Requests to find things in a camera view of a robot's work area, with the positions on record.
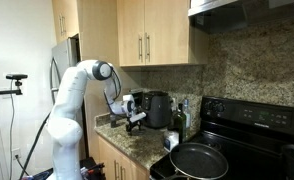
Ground black air fryer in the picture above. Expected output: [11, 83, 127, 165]
[142, 91, 171, 129]

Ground wall power outlet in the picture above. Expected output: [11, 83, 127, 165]
[12, 148, 21, 160]

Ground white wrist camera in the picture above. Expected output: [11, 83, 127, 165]
[129, 112, 146, 123]

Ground wooden cabinet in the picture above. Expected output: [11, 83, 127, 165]
[98, 136, 149, 180]
[51, 0, 208, 67]

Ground black base box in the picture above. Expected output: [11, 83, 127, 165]
[80, 157, 106, 180]

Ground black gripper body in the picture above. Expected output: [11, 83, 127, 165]
[126, 119, 142, 131]

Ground white blue salt box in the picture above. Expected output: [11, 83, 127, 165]
[163, 131, 179, 152]

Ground black frying pan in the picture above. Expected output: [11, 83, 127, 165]
[162, 143, 229, 180]

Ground camera on stand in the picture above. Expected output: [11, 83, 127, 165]
[0, 74, 28, 95]

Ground wooden lower cabinet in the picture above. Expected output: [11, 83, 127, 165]
[98, 136, 149, 180]

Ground wooden upper cabinet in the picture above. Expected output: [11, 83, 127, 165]
[51, 0, 208, 67]

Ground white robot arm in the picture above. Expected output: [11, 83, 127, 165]
[46, 60, 146, 180]

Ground dark spice bottle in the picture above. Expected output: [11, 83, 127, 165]
[110, 114, 117, 128]

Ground clear plastic bottle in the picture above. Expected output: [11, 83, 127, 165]
[183, 99, 191, 128]

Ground dark green oil bottle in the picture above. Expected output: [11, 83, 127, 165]
[173, 103, 186, 143]

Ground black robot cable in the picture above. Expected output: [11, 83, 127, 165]
[18, 112, 51, 180]

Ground range hood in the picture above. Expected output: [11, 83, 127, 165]
[188, 0, 294, 34]

